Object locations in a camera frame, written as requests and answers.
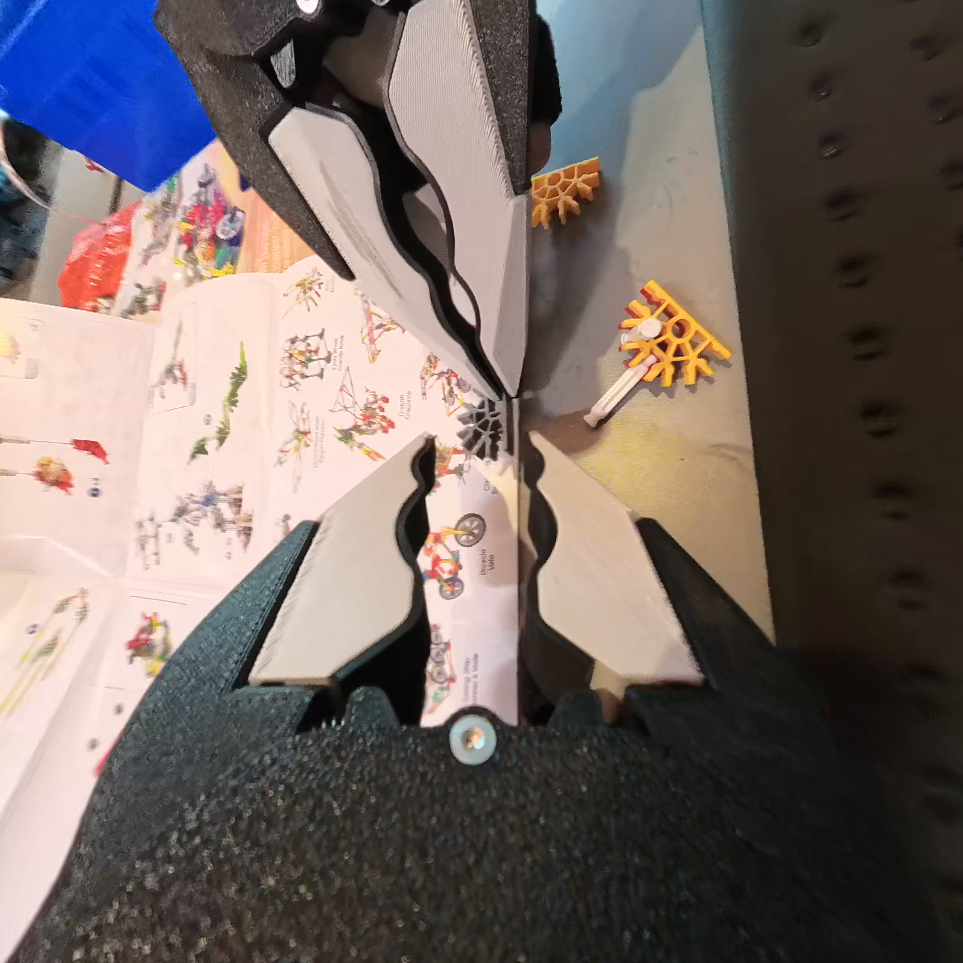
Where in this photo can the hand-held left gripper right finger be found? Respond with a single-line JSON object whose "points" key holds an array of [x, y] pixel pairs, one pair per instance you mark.
{"points": [[602, 587]]}

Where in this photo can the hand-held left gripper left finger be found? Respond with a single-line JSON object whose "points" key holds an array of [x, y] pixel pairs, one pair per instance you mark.
{"points": [[338, 594]]}

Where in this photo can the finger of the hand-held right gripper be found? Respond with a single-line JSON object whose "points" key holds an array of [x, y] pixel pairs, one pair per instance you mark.
{"points": [[338, 195], [459, 113]]}

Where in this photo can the grey snowflake connector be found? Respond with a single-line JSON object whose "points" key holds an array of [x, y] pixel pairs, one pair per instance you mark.
{"points": [[485, 429]]}

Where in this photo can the yellow snowflake connector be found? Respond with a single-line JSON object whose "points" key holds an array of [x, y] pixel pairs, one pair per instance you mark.
{"points": [[553, 203]]}

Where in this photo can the colourful cardboard toy box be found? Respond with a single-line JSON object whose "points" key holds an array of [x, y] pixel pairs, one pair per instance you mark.
{"points": [[211, 226]]}

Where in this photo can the blue storage bin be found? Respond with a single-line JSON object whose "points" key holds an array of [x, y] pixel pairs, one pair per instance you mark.
{"points": [[90, 75]]}

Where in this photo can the yellow fan connector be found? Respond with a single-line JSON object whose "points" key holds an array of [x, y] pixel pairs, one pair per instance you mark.
{"points": [[700, 350]]}

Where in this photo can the short white plastic rod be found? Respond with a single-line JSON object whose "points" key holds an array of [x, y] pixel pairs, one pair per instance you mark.
{"points": [[651, 329]]}

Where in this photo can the red toy connector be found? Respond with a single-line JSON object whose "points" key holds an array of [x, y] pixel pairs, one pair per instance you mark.
{"points": [[626, 323]]}

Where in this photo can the white printed instruction sheet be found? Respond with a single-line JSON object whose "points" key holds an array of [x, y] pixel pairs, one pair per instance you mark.
{"points": [[75, 526]]}

